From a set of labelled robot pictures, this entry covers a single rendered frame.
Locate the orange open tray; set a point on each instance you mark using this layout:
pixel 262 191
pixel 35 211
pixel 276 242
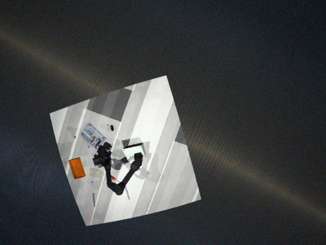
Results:
pixel 76 168

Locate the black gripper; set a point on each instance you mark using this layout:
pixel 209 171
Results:
pixel 102 150

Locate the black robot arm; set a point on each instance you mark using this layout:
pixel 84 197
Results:
pixel 105 162

